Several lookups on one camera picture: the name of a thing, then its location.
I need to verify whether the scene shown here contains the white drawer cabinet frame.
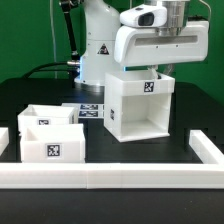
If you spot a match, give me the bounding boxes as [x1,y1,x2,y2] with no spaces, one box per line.
[104,70,175,142]

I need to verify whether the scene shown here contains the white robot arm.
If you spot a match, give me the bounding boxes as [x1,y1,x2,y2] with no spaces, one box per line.
[75,0,210,91]

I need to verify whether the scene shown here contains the white front drawer box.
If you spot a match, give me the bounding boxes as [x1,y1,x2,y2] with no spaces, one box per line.
[20,124,85,163]

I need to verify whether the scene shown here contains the black cable bundle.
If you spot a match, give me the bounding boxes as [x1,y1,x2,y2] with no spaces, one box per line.
[21,61,81,80]

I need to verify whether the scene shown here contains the white rear drawer box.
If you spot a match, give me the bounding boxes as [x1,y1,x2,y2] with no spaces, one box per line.
[17,105,78,132]

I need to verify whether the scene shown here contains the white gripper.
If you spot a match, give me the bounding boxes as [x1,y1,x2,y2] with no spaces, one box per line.
[114,21,209,67]

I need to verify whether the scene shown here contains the white marker tag sheet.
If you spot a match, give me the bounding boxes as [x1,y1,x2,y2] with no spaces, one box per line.
[63,103,104,119]

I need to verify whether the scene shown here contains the white drawer box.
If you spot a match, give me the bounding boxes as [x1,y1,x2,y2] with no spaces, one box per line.
[17,105,78,132]
[20,124,85,163]

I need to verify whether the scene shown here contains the black camera stand pole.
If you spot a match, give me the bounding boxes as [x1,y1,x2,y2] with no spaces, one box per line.
[59,0,80,65]

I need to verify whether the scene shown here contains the white U-shaped border rail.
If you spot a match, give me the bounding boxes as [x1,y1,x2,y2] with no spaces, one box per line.
[0,130,224,189]

